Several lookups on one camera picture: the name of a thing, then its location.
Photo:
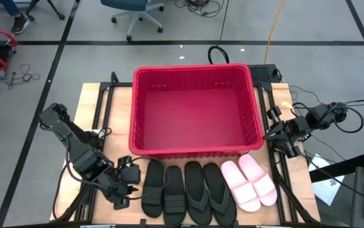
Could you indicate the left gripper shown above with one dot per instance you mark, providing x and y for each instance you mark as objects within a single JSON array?
[{"x": 115, "y": 187}]

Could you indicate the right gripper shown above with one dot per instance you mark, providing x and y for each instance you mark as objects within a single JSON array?
[{"x": 289, "y": 131}]

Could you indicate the pink slide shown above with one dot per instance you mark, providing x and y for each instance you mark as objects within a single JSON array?
[
  {"x": 242, "y": 193},
  {"x": 261, "y": 183}
]

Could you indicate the black flip-flop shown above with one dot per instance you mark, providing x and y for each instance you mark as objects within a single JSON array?
[
  {"x": 194, "y": 177},
  {"x": 215, "y": 180}
]

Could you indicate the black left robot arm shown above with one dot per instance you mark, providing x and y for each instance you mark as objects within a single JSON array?
[{"x": 80, "y": 152}]

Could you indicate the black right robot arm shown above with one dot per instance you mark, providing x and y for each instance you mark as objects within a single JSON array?
[{"x": 324, "y": 115}]

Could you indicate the red plastic bin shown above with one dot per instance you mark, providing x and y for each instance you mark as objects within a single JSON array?
[{"x": 194, "y": 120}]

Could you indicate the yellow tag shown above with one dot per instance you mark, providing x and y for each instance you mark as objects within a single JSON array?
[{"x": 286, "y": 105}]

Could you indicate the black perforated control box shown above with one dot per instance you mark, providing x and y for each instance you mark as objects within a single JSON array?
[{"x": 261, "y": 74}]

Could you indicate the black bar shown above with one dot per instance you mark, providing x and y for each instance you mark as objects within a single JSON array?
[{"x": 340, "y": 169}]

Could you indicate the white paper sheet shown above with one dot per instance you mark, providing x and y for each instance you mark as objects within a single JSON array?
[{"x": 328, "y": 190}]

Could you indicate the black wheeled stand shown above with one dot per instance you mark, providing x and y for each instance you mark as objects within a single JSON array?
[{"x": 61, "y": 16}]

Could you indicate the blue office chair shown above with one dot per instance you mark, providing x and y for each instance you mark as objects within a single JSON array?
[{"x": 125, "y": 3}]

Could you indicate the person's black shoe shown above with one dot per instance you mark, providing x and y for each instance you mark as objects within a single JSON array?
[{"x": 20, "y": 24}]

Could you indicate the person's leg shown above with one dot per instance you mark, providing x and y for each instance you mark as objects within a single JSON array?
[{"x": 9, "y": 6}]

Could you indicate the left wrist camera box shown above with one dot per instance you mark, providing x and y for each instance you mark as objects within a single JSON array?
[{"x": 130, "y": 174}]

